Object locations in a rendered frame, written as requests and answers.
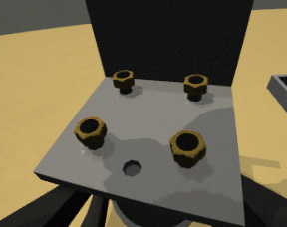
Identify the brass hex nut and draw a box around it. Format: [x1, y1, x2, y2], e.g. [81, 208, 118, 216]
[169, 130, 206, 166]
[74, 116, 107, 147]
[113, 70, 135, 89]
[184, 75, 208, 96]

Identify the black cylinder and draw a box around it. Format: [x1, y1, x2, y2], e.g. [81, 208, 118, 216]
[89, 87, 201, 227]

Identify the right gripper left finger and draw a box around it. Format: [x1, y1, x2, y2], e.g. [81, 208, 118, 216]
[0, 185, 109, 227]

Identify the grey shallow tray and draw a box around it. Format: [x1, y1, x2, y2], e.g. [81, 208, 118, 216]
[266, 74, 287, 113]

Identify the grey l-shaped metal bracket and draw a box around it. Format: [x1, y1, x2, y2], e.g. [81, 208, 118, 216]
[33, 0, 254, 227]

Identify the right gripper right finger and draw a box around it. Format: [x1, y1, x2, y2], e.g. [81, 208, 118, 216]
[241, 174, 287, 227]

